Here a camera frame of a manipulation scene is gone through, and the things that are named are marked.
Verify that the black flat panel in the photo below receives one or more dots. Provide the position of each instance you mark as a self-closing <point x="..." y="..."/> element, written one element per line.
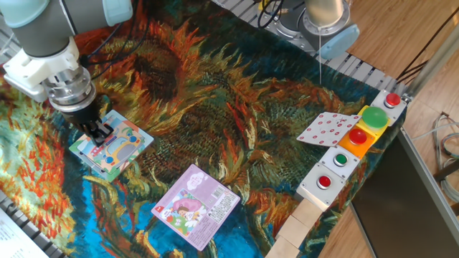
<point x="398" y="208"/>

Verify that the small grey box red button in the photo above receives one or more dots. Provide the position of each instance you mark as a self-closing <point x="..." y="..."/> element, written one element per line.
<point x="391" y="100"/>

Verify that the light wooden block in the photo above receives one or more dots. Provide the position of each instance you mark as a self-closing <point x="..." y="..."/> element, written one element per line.
<point x="306" y="213"/>
<point x="293" y="231"/>
<point x="281" y="250"/>

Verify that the large grey box red button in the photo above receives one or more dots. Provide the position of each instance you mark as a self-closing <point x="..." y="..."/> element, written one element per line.
<point x="323" y="182"/>

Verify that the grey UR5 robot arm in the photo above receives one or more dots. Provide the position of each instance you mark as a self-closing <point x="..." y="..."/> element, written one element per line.
<point x="43" y="32"/>

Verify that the white red-dotted card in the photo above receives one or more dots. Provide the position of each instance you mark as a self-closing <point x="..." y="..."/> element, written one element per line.
<point x="326" y="129"/>

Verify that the grey box green button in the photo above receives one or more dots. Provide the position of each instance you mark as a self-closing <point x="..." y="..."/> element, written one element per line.
<point x="340" y="160"/>

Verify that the white printed paper sheet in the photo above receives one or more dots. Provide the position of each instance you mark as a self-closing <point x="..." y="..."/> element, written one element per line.
<point x="14" y="240"/>

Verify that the yellow box green dome button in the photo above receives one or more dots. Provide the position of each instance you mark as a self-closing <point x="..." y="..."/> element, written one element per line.
<point x="374" y="117"/>

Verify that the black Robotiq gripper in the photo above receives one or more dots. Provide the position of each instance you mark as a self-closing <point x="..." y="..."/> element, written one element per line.
<point x="84" y="118"/>

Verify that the yellow plastic connector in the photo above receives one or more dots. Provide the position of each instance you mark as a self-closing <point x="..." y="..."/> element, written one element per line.
<point x="263" y="3"/>

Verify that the vehicle cartoon puzzle board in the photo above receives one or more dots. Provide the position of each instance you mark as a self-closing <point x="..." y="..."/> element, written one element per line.
<point x="118" y="154"/>

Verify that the orange box red button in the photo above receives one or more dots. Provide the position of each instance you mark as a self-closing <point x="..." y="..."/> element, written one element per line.
<point x="358" y="137"/>

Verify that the white zip tie tail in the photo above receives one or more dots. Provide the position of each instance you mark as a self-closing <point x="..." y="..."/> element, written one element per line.
<point x="320" y="53"/>

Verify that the sunflower painting tapestry cloth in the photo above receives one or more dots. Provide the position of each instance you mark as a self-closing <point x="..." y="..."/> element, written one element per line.
<point x="233" y="107"/>

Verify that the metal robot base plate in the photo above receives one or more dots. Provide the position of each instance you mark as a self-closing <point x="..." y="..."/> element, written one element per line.
<point x="294" y="37"/>

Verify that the aluminium frame post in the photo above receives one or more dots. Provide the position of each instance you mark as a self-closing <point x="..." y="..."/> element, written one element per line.
<point x="430" y="64"/>

